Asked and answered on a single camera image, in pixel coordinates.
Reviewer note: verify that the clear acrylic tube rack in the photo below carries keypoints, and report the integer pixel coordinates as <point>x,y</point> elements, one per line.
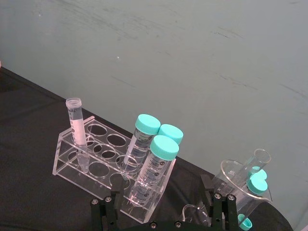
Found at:
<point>72,166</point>

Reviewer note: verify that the large clear glass beaker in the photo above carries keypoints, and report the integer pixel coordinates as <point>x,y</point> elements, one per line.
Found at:
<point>231,178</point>

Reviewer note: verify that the black table cloth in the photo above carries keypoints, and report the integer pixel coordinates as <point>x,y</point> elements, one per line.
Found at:
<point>29,144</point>

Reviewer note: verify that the loose teal screw cap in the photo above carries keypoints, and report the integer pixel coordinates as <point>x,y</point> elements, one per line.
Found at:
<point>245,222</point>

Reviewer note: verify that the open clear plastic tube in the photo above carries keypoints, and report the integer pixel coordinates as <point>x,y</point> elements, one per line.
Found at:
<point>263,156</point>

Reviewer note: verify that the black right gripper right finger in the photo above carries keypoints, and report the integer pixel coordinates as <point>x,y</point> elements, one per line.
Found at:
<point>222,211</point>

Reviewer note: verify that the open clear conical tube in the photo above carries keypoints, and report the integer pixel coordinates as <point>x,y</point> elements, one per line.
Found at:
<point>77,127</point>

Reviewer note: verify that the teal capped sample tube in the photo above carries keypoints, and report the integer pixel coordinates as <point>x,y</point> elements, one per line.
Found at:
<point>172,133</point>
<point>147,124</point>
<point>258,185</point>
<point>163,148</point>
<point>262,172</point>

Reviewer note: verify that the small clear glass beaker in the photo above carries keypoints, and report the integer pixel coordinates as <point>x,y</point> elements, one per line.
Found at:
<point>197,214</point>

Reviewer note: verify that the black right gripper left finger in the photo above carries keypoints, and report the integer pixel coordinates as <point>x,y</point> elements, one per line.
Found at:
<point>106,211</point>

